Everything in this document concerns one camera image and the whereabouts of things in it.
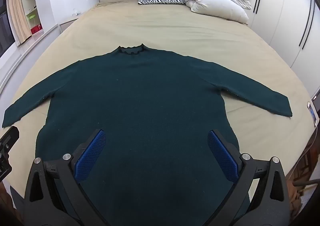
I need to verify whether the dark window pane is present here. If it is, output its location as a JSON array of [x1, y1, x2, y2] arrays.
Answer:
[[0, 0, 15, 55]]

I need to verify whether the white wardrobe with black handles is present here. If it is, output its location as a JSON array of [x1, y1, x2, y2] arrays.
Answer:
[[241, 0, 320, 100]]

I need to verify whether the zebra print pillow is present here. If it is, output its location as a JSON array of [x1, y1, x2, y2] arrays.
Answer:
[[137, 0, 187, 6]]

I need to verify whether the bed with beige sheet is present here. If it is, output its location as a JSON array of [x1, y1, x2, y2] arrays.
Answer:
[[0, 0, 320, 206]]

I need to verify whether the dark green sweater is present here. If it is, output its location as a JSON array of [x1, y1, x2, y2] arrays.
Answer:
[[2, 43, 293, 226]]

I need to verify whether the white rumpled duvet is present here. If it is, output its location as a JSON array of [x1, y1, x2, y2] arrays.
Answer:
[[181, 0, 249, 23]]

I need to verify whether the beige curtain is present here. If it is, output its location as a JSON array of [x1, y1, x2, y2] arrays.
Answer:
[[6, 0, 27, 45]]

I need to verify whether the white window ledge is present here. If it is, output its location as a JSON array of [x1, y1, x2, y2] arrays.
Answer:
[[0, 26, 61, 89]]

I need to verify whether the white nightstand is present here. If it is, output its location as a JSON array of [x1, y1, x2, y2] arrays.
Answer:
[[59, 16, 80, 33]]

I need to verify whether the smartphone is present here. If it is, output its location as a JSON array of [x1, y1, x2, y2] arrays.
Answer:
[[307, 101, 319, 127]]

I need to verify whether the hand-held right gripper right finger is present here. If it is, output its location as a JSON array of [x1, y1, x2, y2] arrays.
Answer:
[[207, 130, 290, 220]]

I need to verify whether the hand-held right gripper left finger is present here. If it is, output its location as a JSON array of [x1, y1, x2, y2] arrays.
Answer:
[[24, 129, 110, 220]]

